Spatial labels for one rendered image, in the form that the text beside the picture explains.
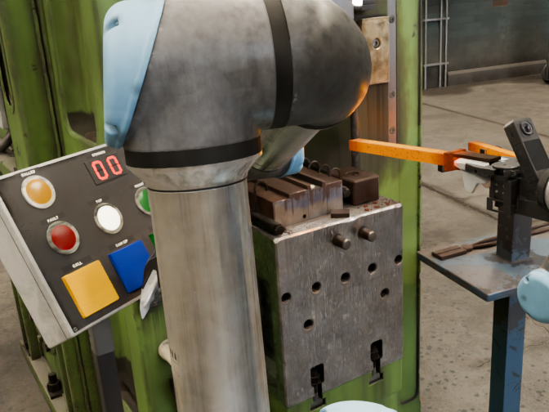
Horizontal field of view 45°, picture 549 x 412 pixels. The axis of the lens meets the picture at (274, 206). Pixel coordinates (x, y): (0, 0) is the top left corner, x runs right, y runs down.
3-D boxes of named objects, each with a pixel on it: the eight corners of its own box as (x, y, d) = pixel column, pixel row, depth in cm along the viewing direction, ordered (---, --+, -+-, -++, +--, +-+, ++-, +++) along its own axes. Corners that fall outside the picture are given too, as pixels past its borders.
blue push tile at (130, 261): (161, 275, 120) (141, 238, 120) (131, 292, 114) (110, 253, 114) (155, 278, 121) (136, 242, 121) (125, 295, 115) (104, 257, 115)
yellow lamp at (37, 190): (57, 203, 110) (53, 178, 108) (28, 209, 108) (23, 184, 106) (52, 199, 112) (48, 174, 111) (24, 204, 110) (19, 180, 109)
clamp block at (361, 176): (381, 199, 171) (380, 174, 169) (354, 206, 167) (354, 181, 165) (351, 188, 181) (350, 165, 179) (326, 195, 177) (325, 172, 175)
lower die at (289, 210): (342, 209, 166) (341, 176, 163) (274, 229, 156) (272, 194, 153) (257, 174, 200) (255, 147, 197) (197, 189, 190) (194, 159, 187)
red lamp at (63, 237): (82, 248, 110) (78, 224, 108) (53, 256, 108) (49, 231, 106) (77, 244, 112) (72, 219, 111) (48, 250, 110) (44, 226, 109)
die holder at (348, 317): (403, 357, 182) (403, 203, 168) (287, 409, 164) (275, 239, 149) (292, 287, 228) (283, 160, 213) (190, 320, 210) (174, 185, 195)
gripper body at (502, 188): (482, 208, 117) (540, 225, 107) (482, 161, 115) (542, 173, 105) (511, 199, 121) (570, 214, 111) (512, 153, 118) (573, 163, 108)
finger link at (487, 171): (459, 172, 118) (501, 181, 111) (459, 163, 118) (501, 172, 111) (477, 167, 121) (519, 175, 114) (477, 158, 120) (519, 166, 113)
